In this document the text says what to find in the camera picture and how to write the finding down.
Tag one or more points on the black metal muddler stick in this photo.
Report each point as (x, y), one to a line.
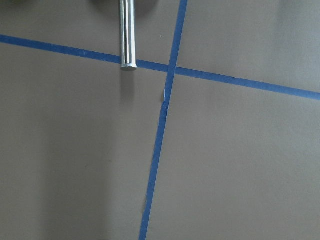
(128, 61)

